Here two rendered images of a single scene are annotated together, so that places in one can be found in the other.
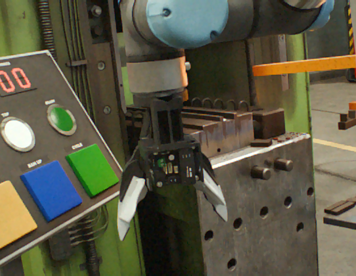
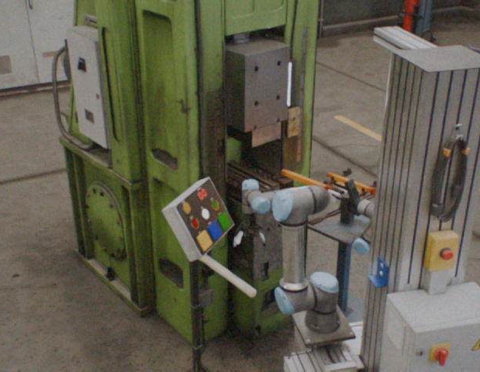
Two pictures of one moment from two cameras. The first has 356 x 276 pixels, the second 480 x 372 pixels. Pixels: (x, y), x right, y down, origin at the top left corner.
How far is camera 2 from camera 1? 2.35 m
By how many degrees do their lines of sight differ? 14
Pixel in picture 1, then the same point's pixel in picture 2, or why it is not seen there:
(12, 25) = (190, 156)
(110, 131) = (220, 189)
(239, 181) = (270, 214)
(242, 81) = (277, 158)
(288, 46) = (302, 141)
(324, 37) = not seen: outside the picture
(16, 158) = (205, 222)
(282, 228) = not seen: hidden behind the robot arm
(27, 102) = (206, 201)
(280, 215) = not seen: hidden behind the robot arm
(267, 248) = (279, 239)
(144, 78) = (246, 210)
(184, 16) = (260, 209)
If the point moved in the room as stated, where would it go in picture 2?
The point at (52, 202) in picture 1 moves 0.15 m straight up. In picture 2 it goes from (215, 235) to (214, 208)
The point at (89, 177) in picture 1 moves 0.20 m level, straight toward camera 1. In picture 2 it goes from (223, 224) to (232, 246)
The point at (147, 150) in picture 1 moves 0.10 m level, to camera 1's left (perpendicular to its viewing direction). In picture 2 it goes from (246, 228) to (224, 229)
